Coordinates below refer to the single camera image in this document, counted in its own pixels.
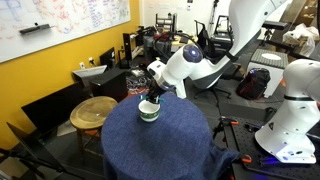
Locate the black wire shelf rack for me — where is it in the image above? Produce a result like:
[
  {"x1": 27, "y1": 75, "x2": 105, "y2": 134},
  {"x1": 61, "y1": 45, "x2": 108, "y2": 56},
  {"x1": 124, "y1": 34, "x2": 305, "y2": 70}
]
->
[{"x1": 155, "y1": 12, "x2": 178, "y2": 34}]

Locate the black frame 3d printer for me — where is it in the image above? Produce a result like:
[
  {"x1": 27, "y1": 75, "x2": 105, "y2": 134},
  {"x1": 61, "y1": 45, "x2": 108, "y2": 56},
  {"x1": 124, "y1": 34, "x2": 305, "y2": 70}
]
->
[{"x1": 216, "y1": 14, "x2": 234, "y2": 34}]

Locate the white cabinet grey top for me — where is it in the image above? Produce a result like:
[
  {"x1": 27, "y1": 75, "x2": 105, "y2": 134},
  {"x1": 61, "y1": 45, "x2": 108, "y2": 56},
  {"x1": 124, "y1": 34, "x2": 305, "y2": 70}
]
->
[{"x1": 246, "y1": 48, "x2": 290, "y2": 98}]

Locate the white cup green christmas band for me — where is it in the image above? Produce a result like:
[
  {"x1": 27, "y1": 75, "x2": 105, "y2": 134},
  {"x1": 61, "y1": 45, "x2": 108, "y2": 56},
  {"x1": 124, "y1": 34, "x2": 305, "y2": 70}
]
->
[{"x1": 137, "y1": 99, "x2": 161, "y2": 123}]

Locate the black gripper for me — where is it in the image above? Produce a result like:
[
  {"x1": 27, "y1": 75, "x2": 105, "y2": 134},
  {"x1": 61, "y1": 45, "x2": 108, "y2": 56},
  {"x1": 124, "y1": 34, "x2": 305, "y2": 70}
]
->
[{"x1": 146, "y1": 82, "x2": 167, "y2": 105}]

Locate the black computer tower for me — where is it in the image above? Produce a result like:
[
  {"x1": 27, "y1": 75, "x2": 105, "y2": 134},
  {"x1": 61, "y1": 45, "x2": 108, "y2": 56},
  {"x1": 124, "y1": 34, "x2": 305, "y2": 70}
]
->
[{"x1": 122, "y1": 32, "x2": 133, "y2": 61}]

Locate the tangle of floor cables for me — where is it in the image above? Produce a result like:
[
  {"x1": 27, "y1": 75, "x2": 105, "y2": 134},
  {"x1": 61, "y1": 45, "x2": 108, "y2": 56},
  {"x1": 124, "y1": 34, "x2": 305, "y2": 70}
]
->
[{"x1": 127, "y1": 73, "x2": 154, "y2": 95}]

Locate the white wall whiteboard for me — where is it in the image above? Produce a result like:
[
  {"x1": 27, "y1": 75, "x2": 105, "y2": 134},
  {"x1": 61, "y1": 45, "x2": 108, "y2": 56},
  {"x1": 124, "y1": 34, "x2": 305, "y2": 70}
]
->
[{"x1": 0, "y1": 0, "x2": 132, "y2": 64}]

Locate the white plastic bag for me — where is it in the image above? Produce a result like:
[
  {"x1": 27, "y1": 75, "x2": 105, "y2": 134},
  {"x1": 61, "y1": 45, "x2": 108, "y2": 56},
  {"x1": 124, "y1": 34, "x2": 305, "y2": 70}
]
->
[{"x1": 283, "y1": 23, "x2": 317, "y2": 57}]

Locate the round wooden stool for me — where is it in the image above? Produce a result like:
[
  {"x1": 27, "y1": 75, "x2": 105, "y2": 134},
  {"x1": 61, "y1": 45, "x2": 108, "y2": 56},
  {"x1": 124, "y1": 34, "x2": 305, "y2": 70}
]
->
[{"x1": 69, "y1": 95, "x2": 119, "y2": 158}]

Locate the black cube cabinet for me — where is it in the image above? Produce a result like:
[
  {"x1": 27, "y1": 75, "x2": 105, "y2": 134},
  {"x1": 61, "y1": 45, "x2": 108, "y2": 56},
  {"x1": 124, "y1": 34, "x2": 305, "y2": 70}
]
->
[{"x1": 89, "y1": 68, "x2": 129, "y2": 103}]

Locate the grey cloth covered desk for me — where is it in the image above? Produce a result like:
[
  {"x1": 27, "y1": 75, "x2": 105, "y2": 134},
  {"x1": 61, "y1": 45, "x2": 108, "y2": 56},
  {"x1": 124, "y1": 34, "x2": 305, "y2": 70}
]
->
[{"x1": 143, "y1": 34, "x2": 173, "y2": 59}]

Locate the black perforated robot table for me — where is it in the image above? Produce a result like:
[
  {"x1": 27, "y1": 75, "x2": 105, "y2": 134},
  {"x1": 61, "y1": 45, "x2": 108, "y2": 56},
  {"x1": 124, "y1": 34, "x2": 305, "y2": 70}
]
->
[{"x1": 222, "y1": 116, "x2": 320, "y2": 180}]

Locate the black office chair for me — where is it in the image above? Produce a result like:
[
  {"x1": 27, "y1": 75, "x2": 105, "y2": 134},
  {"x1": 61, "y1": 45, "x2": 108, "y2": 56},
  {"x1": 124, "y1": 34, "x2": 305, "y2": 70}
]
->
[{"x1": 193, "y1": 61, "x2": 244, "y2": 101}]

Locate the black panel on tripod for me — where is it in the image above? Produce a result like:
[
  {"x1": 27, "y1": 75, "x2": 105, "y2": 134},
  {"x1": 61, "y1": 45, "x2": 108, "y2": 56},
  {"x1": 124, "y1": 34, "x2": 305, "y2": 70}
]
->
[{"x1": 5, "y1": 122, "x2": 64, "y2": 173}]

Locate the black mesh chair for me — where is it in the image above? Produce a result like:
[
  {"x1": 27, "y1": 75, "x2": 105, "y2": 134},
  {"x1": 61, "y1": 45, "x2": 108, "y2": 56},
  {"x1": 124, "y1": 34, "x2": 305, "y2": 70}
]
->
[{"x1": 193, "y1": 19, "x2": 218, "y2": 58}]

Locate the large black flat monitor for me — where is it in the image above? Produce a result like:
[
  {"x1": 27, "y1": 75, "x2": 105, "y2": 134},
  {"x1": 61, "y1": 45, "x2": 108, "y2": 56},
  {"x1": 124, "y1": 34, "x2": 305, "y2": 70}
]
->
[{"x1": 20, "y1": 81, "x2": 88, "y2": 136}]

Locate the small black monitor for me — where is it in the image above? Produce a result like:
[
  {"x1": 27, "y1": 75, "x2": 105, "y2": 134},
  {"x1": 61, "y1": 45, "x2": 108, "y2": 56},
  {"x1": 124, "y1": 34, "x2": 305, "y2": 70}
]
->
[{"x1": 99, "y1": 46, "x2": 117, "y2": 69}]

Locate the black red backpack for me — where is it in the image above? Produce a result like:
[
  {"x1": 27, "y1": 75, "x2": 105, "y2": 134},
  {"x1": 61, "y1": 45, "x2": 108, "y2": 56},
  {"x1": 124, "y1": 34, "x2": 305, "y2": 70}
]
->
[{"x1": 235, "y1": 67, "x2": 272, "y2": 100}]

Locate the orange clamp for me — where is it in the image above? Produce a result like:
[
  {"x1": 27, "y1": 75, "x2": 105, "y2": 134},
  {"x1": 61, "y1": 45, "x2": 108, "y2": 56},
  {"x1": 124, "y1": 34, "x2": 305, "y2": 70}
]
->
[
  {"x1": 219, "y1": 116, "x2": 240, "y2": 128},
  {"x1": 239, "y1": 153, "x2": 253, "y2": 164}
]

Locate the blue denim tablecloth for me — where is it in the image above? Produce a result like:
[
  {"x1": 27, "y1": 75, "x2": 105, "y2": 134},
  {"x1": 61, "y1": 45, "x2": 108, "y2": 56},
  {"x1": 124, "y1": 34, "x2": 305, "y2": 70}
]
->
[{"x1": 100, "y1": 91, "x2": 240, "y2": 180}]

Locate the black bar camera on stand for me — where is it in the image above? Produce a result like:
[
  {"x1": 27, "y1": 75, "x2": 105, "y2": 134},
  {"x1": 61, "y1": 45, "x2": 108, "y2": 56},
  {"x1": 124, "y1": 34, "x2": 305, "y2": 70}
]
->
[{"x1": 261, "y1": 19, "x2": 289, "y2": 43}]

